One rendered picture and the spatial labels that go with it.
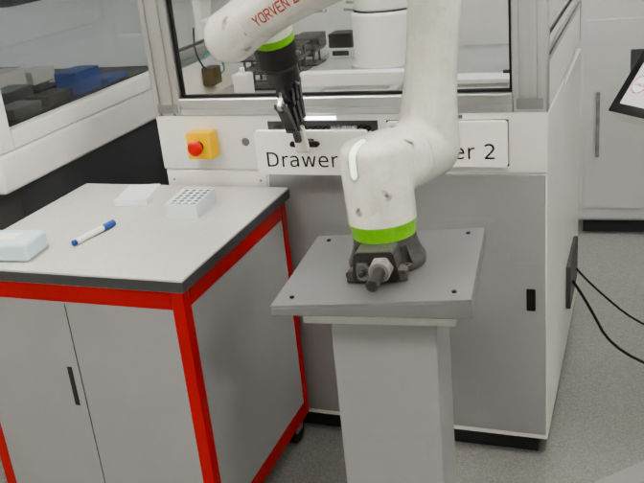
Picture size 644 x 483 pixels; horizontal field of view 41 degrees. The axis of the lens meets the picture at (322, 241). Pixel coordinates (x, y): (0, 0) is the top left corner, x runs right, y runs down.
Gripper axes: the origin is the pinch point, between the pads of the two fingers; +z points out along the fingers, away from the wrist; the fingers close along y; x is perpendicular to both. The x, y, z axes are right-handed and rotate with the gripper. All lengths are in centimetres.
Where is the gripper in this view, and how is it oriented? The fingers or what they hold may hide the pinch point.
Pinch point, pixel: (300, 139)
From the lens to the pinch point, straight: 205.5
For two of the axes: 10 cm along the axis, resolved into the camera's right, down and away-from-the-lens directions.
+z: 2.1, 7.4, 6.4
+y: -2.8, 6.7, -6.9
